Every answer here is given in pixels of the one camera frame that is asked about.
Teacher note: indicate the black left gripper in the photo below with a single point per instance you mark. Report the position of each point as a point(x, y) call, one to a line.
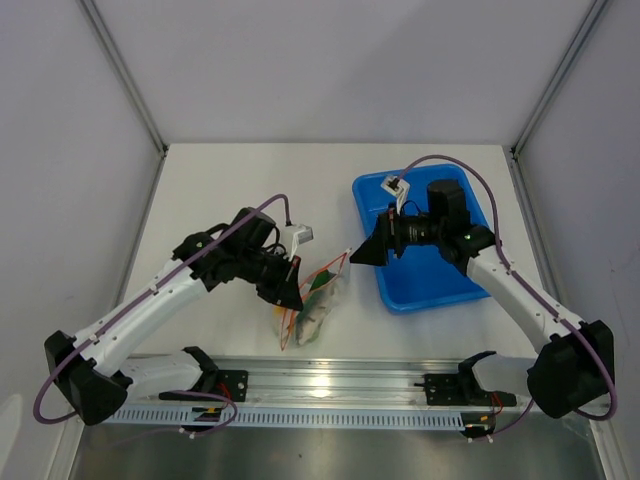
point(285, 292)

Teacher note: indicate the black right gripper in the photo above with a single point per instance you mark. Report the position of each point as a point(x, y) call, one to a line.
point(387, 234)

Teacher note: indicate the clear zip bag orange zipper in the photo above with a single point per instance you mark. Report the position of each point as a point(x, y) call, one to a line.
point(336, 292)

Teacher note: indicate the yellow orange pepper toy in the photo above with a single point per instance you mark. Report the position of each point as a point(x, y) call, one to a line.
point(278, 313)

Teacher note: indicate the grey fish toy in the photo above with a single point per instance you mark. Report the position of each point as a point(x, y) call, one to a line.
point(309, 321)

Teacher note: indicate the green cucumber toy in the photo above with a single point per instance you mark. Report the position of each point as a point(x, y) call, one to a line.
point(319, 286)

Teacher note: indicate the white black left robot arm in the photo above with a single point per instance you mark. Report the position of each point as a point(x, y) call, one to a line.
point(93, 368)

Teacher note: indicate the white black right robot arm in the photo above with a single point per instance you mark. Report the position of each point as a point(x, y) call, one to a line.
point(575, 359)

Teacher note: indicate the blue plastic bin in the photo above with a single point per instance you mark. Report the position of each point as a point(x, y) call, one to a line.
point(420, 279)

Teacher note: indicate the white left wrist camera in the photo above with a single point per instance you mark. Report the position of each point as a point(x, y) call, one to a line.
point(293, 236)

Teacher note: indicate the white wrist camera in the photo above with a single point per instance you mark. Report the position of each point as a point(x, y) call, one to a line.
point(398, 188)
point(293, 236)

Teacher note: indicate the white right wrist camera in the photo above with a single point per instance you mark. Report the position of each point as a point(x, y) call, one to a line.
point(398, 188)

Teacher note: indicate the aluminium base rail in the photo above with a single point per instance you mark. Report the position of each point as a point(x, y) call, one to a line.
point(299, 383)

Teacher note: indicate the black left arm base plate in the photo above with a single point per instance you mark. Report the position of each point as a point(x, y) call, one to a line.
point(231, 384)

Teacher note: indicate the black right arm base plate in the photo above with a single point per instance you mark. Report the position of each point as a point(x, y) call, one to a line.
point(454, 389)

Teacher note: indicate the white slotted cable duct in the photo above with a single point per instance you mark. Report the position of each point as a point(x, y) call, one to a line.
point(414, 419)

